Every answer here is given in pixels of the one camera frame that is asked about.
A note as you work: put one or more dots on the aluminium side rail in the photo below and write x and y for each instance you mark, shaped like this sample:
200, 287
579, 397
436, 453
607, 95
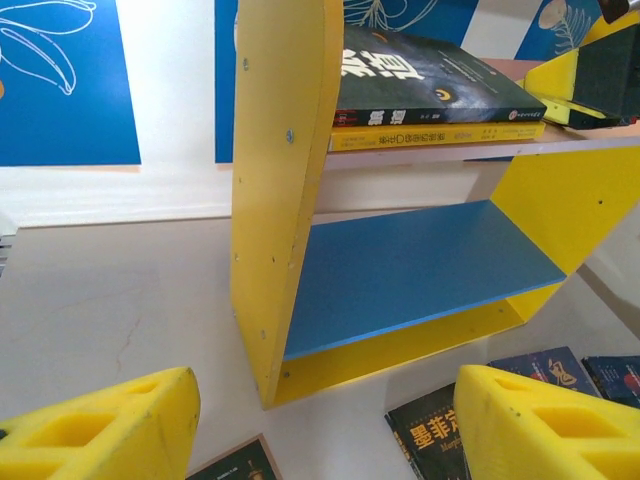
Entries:
7, 240

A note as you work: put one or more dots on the brown scroll cover book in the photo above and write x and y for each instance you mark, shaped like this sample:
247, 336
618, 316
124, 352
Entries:
235, 465

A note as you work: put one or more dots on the yellow book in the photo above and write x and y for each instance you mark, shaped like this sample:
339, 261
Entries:
425, 137

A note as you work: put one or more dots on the yellow bookshelf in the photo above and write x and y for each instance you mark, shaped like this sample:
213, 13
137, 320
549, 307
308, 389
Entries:
270, 200

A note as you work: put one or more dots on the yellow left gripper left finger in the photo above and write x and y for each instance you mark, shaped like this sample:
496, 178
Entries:
150, 450

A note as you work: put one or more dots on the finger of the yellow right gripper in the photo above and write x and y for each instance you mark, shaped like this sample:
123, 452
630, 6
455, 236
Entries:
557, 112
600, 75

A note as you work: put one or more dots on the dark blue portrait book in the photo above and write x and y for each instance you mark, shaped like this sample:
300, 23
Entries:
550, 372
617, 380

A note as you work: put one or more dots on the black wolf eye book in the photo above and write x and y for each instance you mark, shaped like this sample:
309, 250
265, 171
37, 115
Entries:
400, 85

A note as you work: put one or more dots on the black book orange title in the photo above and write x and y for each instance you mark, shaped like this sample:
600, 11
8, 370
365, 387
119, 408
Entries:
425, 440

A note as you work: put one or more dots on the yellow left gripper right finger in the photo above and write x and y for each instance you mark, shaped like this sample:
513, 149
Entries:
500, 440

